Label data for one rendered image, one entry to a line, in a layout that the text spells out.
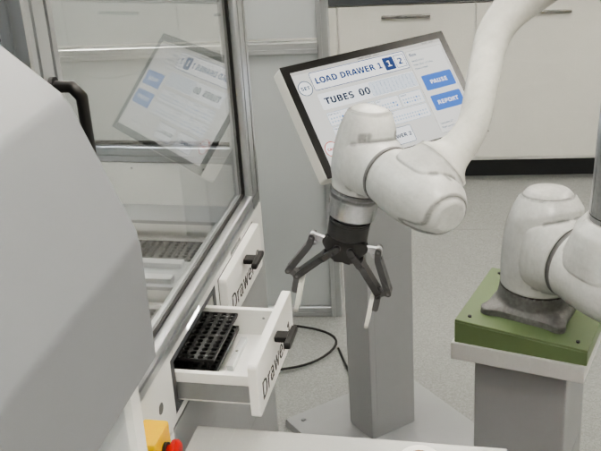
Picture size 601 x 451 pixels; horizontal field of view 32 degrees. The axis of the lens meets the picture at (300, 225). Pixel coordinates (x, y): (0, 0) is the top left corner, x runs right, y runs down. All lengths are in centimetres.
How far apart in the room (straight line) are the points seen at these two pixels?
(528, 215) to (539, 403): 42
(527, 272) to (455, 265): 207
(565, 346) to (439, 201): 62
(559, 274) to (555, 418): 37
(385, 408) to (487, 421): 81
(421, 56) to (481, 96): 106
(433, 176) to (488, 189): 327
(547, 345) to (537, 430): 24
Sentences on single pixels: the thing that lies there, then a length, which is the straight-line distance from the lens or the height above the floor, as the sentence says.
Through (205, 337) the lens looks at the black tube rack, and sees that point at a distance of 201.
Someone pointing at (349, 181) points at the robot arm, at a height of 124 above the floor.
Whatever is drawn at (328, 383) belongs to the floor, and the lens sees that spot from 348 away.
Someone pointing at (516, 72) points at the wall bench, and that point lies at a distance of 485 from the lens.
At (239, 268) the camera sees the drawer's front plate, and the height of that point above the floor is 91.
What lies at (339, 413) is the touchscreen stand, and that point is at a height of 4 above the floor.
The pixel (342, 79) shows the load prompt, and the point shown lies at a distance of 267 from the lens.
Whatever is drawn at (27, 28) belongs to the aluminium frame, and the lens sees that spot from 136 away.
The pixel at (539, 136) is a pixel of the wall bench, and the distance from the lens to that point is 496.
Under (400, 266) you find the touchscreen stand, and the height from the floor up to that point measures 59.
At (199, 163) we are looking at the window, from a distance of 207.
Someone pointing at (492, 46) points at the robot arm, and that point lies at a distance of 184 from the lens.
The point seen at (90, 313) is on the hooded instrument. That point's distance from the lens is 91.
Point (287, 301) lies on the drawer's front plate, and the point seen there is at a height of 92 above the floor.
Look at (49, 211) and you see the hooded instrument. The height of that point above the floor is 158.
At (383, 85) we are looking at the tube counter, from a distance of 272.
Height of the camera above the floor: 191
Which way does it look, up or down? 25 degrees down
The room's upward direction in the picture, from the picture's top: 4 degrees counter-clockwise
